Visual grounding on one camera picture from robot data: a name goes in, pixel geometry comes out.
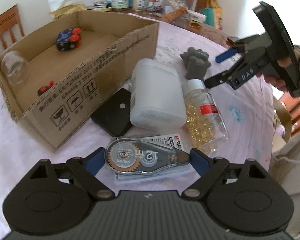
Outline grey toy figure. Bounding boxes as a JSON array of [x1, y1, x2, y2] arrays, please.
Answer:
[[180, 47, 212, 81]]

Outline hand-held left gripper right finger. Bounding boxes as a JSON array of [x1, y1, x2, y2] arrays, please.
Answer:
[[182, 148, 270, 197]]

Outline stack of papers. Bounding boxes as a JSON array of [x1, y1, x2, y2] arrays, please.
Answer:
[[92, 0, 113, 11]]

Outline clear bottle of yellow capsules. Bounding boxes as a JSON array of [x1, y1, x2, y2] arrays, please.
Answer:
[[183, 79, 229, 153]]

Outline person's right hand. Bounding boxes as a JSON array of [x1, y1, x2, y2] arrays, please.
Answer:
[[264, 57, 297, 91]]

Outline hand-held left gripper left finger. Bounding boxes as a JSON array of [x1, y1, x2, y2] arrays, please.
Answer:
[[27, 148, 114, 197]]

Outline gold tissue pack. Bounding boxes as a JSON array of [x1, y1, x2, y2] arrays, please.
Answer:
[[49, 0, 87, 19]]

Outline dark lid glass jar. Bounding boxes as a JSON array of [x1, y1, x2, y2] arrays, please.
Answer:
[[112, 0, 130, 12]]

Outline clear plastic jar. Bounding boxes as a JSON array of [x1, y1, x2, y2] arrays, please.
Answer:
[[0, 50, 28, 87]]

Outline correction tape package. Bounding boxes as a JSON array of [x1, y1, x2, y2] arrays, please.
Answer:
[[110, 132, 194, 184]]

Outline pink floral tablecloth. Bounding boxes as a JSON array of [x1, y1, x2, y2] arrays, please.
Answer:
[[0, 21, 277, 200]]

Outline small white box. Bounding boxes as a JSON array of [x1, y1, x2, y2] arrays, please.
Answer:
[[190, 12, 207, 25]]

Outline person's grey clothing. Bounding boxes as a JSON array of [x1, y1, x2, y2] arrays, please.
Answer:
[[270, 124, 300, 240]]

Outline teal paper bag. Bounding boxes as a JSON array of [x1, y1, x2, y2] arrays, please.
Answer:
[[202, 7, 223, 29]]

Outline red toy train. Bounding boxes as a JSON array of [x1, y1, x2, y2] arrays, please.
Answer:
[[37, 80, 55, 96]]

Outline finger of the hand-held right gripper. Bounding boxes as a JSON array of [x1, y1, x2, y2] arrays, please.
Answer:
[[215, 37, 250, 63], [204, 71, 232, 89]]

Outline translucent white plastic container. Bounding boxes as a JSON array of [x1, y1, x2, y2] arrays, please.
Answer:
[[129, 58, 186, 131]]

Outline black rectangular case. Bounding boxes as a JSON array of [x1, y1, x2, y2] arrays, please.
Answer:
[[91, 88, 132, 138]]

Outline dark cube toy red wheels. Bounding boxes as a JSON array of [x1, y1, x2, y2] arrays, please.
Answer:
[[55, 27, 83, 52]]

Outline green lid jar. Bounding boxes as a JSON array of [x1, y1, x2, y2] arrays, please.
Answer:
[[132, 0, 147, 11]]

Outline cardboard box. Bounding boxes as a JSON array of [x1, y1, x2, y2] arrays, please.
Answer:
[[0, 10, 160, 153]]

